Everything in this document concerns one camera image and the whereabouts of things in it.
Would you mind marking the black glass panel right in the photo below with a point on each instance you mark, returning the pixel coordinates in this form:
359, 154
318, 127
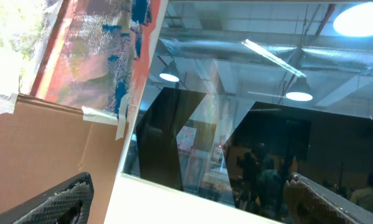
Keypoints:
273, 141

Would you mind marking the silver ventilation duct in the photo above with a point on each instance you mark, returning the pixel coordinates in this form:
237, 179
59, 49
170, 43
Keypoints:
292, 52

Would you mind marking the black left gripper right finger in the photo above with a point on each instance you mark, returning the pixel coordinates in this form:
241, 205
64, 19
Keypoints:
310, 202

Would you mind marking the hanging ceiling lamp left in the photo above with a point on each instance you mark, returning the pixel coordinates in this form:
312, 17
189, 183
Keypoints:
170, 72

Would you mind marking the painted canvas board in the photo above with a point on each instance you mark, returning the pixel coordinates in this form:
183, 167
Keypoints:
98, 53

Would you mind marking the hanging ceiling lamp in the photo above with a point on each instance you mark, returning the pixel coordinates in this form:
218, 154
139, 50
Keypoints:
170, 72
299, 91

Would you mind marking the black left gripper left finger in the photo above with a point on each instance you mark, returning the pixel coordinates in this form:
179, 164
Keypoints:
67, 203

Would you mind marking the hanging ceiling lamp right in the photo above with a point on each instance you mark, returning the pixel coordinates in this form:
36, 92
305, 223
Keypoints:
299, 91

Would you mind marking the bright round ceiling light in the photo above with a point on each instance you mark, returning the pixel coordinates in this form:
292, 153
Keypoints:
356, 21

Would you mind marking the brown cardboard sheet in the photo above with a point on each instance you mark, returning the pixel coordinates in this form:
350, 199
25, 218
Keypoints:
43, 144

